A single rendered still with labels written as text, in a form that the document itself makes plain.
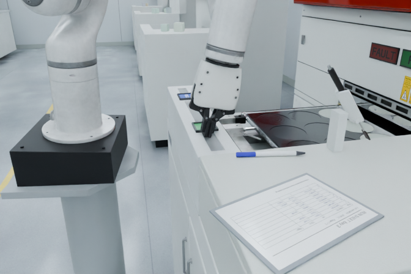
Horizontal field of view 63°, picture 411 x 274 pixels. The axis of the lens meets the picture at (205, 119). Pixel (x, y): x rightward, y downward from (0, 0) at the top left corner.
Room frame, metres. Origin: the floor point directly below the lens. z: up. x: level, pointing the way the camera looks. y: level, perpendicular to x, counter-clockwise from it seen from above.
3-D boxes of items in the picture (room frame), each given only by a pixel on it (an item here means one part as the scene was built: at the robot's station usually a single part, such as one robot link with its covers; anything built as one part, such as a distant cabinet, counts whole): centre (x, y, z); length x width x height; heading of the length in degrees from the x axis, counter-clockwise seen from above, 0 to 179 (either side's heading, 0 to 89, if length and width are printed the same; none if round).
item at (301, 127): (0.90, -0.34, 0.90); 0.34 x 0.34 x 0.01; 13
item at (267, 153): (0.61, -0.13, 0.97); 0.14 x 0.01 x 0.01; 93
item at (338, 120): (0.64, -0.29, 1.03); 0.06 x 0.04 x 0.13; 103
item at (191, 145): (0.89, 0.03, 0.89); 0.55 x 0.09 x 0.14; 13
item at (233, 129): (0.91, -0.07, 0.89); 0.08 x 0.03 x 0.03; 103
